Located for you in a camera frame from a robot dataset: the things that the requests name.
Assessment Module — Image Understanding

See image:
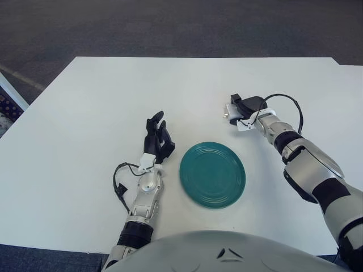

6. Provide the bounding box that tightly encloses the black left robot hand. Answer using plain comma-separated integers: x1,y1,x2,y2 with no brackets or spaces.
143,110,176,165

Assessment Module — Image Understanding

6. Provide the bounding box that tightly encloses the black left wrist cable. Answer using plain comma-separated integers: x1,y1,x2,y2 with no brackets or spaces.
113,161,143,213

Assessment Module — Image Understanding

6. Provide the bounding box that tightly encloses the teal ceramic plate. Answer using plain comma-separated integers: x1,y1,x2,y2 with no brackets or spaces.
179,141,247,211

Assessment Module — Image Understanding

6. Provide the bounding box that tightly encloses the grey robot torso shell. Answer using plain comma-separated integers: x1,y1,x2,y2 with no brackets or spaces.
101,229,346,272

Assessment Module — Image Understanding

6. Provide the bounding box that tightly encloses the white charger plug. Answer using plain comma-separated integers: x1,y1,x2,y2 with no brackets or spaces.
222,103,242,122

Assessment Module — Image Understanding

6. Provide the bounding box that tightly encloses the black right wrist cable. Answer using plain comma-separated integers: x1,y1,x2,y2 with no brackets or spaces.
263,93,304,133

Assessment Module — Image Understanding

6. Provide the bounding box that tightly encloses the white frame bar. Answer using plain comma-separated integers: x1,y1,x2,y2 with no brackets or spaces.
0,71,29,112

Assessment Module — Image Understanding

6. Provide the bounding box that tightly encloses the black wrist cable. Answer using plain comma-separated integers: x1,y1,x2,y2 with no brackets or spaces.
113,161,143,213
263,93,304,133

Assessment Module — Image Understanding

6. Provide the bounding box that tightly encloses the dark patterned mat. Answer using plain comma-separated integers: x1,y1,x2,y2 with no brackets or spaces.
0,86,24,139

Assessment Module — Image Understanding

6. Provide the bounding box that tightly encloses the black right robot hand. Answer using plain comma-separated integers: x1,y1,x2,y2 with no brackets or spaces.
229,93,269,127

